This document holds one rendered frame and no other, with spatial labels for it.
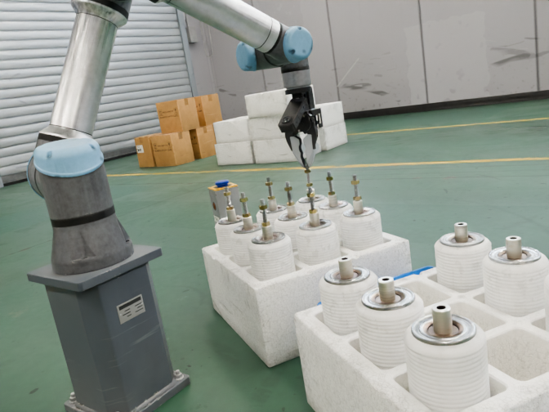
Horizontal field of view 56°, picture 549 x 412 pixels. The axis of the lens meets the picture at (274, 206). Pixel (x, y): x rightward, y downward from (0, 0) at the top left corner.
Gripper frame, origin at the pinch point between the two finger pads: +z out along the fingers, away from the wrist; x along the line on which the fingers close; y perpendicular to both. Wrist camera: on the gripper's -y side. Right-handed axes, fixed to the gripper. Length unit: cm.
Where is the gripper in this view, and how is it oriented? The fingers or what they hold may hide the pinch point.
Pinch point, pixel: (305, 163)
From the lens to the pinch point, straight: 139.5
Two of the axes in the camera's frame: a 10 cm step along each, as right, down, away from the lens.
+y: 4.8, -2.7, 8.3
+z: 1.6, 9.6, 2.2
